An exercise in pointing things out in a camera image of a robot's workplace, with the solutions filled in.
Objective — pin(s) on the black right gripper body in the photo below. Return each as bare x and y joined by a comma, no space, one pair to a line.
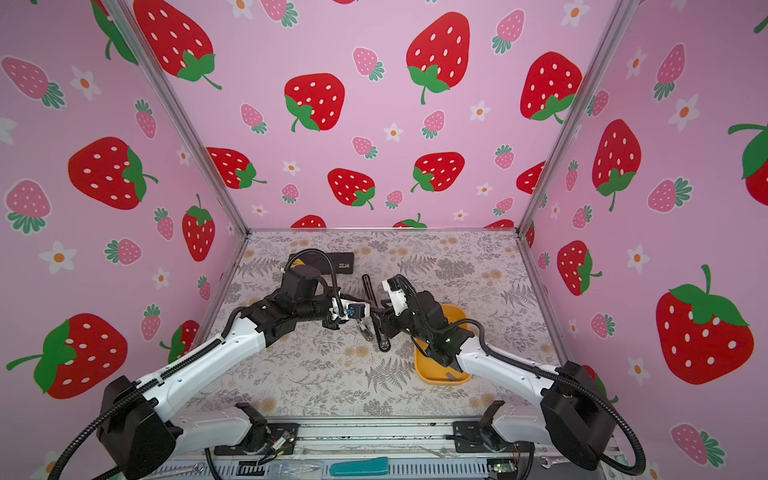
404,323

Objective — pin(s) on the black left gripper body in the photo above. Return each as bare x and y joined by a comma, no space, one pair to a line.
320,309

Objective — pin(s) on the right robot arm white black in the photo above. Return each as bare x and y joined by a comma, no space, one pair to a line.
576,418

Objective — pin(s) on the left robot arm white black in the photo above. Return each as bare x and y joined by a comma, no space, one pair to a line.
135,426

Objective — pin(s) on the yellow plastic tray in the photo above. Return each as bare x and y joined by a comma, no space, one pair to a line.
436,369

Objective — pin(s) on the black tool case yellow label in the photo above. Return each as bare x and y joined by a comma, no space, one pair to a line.
342,263

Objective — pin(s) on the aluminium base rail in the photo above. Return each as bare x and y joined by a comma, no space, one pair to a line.
417,448

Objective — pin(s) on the teal handled tool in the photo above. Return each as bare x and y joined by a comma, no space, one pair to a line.
360,468

